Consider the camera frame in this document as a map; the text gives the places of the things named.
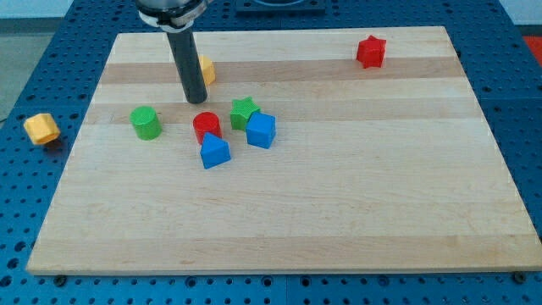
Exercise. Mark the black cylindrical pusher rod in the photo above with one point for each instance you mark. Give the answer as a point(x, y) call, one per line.
point(187, 63)

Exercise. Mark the yellow heart block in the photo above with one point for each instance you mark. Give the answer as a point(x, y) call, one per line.
point(208, 70)

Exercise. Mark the green star block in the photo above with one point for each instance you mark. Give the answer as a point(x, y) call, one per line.
point(241, 112)

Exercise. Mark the red star block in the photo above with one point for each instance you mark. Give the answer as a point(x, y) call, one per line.
point(371, 51)

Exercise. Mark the red cylinder block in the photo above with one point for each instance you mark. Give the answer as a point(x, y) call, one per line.
point(206, 122)

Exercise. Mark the green cylinder block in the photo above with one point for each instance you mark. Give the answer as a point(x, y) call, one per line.
point(145, 121)

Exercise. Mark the blue triangle block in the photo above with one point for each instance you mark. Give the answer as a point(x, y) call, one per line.
point(214, 151)

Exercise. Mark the blue cube block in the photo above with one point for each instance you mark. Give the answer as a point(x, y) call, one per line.
point(261, 130)

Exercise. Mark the yellow hexagon block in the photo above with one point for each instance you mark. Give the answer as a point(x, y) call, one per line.
point(41, 129)

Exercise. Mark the wooden board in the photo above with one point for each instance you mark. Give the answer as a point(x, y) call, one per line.
point(376, 170)

